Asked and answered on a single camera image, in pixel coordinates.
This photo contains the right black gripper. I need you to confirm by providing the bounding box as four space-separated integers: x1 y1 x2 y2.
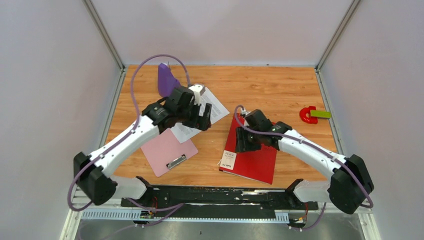
235 125 262 153

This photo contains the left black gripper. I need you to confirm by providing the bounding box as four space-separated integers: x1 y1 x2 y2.
177 100 213 132

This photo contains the printed paper sheet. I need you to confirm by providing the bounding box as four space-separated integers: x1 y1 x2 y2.
171 87 230 144

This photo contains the red folder with black inside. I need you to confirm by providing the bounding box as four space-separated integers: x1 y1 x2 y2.
219 118 277 185

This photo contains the pink clipboard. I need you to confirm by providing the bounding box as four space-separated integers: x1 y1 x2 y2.
140 129 198 177

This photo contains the metal clipboard clip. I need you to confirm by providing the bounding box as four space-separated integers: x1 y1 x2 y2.
166 154 187 170

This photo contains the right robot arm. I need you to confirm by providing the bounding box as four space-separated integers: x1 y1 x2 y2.
233 105 375 215

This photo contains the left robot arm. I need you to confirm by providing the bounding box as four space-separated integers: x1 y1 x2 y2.
72 84 212 207

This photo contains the purple plastic stand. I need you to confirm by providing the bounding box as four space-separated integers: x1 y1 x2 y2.
157 63 181 98

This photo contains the red magnet shaped toy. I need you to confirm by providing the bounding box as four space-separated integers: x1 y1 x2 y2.
299 106 318 125

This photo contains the green rectangular block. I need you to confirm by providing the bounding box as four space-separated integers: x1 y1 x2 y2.
310 109 332 119

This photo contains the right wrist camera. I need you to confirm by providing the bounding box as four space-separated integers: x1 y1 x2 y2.
239 108 250 119

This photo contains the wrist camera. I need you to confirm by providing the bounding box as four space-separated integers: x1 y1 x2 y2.
188 84 206 106
239 108 250 119

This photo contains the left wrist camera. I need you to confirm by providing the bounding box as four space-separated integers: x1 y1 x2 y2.
188 84 206 106

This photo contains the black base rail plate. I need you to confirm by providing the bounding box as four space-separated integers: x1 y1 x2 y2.
120 184 319 219

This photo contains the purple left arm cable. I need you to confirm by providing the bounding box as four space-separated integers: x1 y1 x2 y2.
66 54 193 229

